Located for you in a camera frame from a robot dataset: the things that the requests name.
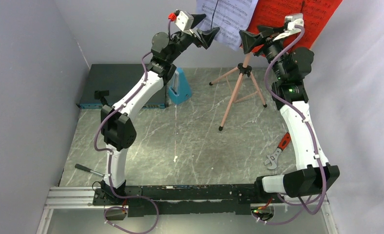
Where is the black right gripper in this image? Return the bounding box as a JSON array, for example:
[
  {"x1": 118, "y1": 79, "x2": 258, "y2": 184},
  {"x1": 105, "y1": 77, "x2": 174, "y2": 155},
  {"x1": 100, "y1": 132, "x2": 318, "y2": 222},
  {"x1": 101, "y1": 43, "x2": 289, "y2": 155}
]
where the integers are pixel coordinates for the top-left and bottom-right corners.
[{"x1": 239, "y1": 24, "x2": 289, "y2": 81}]

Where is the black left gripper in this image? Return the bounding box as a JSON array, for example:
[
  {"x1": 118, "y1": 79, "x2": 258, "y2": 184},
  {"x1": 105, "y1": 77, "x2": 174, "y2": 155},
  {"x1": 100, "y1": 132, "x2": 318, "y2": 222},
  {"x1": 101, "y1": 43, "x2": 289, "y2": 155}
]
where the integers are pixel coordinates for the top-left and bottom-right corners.
[{"x1": 168, "y1": 15, "x2": 220, "y2": 64}]

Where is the pink tripod music stand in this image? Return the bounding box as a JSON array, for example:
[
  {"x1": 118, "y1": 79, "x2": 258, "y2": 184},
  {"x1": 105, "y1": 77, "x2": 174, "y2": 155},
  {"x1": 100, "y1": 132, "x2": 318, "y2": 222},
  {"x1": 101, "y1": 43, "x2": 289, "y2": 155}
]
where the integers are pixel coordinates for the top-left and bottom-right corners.
[{"x1": 209, "y1": 32, "x2": 309, "y2": 132}]

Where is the clear plastic metronome cover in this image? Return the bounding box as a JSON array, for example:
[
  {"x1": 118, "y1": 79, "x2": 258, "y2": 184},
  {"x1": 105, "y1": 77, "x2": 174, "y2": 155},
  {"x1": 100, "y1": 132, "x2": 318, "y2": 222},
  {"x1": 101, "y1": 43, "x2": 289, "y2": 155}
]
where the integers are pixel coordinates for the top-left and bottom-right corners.
[{"x1": 169, "y1": 68, "x2": 183, "y2": 95}]

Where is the blue metronome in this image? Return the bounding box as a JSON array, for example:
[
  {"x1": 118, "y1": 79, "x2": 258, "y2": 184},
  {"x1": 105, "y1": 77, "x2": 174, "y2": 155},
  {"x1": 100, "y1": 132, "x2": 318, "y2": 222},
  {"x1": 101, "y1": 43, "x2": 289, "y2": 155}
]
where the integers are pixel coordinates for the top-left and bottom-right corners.
[{"x1": 168, "y1": 71, "x2": 192, "y2": 105}]

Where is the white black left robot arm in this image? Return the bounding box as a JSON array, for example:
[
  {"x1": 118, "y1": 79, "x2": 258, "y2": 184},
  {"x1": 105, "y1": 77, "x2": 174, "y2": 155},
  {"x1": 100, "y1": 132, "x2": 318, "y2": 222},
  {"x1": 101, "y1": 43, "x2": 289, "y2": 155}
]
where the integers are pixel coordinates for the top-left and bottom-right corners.
[{"x1": 95, "y1": 10, "x2": 220, "y2": 205}]

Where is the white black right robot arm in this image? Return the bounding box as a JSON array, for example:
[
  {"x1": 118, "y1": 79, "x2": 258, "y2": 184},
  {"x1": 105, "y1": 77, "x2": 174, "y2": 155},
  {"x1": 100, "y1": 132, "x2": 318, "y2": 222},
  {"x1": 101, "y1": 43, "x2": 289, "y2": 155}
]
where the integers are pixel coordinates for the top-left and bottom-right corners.
[{"x1": 239, "y1": 26, "x2": 340, "y2": 202}]

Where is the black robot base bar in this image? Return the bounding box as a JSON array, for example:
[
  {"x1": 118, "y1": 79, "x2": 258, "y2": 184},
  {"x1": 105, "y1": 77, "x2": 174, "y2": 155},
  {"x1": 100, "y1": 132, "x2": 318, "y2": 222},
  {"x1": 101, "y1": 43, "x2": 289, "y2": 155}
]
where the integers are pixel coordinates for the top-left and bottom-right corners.
[{"x1": 92, "y1": 183, "x2": 285, "y2": 217}]

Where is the blue sheet music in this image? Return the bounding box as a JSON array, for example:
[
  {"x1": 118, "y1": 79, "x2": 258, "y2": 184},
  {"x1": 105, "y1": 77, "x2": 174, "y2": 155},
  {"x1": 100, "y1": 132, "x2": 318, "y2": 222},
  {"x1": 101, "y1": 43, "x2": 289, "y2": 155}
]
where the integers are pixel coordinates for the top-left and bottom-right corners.
[{"x1": 196, "y1": 0, "x2": 258, "y2": 51}]

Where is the red sheet music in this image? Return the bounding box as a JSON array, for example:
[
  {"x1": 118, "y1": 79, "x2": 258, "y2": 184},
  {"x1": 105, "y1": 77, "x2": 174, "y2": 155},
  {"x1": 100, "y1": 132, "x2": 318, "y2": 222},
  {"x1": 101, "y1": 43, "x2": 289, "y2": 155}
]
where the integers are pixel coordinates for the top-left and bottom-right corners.
[{"x1": 246, "y1": 0, "x2": 344, "y2": 54}]

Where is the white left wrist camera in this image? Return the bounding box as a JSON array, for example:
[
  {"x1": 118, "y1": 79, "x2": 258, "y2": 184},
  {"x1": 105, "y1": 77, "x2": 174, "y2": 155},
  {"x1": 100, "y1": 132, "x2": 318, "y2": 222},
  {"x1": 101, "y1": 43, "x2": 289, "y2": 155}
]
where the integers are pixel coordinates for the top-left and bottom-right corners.
[{"x1": 168, "y1": 10, "x2": 193, "y2": 32}]

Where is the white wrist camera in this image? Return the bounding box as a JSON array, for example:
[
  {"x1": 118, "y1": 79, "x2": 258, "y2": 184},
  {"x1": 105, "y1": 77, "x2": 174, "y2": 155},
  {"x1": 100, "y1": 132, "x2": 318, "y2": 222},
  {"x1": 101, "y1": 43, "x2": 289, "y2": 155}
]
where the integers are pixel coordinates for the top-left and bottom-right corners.
[
  {"x1": 273, "y1": 13, "x2": 304, "y2": 41},
  {"x1": 168, "y1": 10, "x2": 193, "y2": 32}
]

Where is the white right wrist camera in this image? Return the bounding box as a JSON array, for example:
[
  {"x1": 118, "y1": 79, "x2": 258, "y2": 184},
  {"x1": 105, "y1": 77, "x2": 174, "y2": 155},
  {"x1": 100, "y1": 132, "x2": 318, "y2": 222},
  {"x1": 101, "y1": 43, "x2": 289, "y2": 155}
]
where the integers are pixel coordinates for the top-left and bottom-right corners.
[{"x1": 273, "y1": 13, "x2": 304, "y2": 41}]

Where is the black blue network switch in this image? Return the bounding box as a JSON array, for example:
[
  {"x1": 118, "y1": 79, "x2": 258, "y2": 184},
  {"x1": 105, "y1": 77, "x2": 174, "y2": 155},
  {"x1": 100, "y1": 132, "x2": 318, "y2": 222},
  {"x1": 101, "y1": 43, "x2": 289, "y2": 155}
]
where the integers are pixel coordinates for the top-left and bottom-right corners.
[{"x1": 76, "y1": 64, "x2": 169, "y2": 109}]

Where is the red handled tool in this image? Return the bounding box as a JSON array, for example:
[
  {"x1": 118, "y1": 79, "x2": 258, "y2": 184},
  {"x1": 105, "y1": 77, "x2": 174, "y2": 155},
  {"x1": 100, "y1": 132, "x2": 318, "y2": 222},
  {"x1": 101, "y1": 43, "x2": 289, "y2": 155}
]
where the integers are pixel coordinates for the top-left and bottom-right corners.
[{"x1": 264, "y1": 132, "x2": 291, "y2": 170}]

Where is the black handled claw hammer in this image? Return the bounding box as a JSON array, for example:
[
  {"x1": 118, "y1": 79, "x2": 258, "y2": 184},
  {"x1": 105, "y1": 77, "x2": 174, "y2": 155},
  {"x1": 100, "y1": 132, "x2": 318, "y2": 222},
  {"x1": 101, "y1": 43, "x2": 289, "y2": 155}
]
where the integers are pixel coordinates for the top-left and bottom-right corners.
[{"x1": 75, "y1": 164, "x2": 104, "y2": 177}]

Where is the aluminium frame rail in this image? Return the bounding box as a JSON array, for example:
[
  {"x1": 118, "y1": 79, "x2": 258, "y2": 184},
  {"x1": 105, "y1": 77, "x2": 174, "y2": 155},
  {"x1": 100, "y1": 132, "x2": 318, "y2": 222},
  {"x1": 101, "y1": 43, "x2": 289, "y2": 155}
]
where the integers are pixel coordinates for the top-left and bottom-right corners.
[{"x1": 36, "y1": 68, "x2": 340, "y2": 234}]

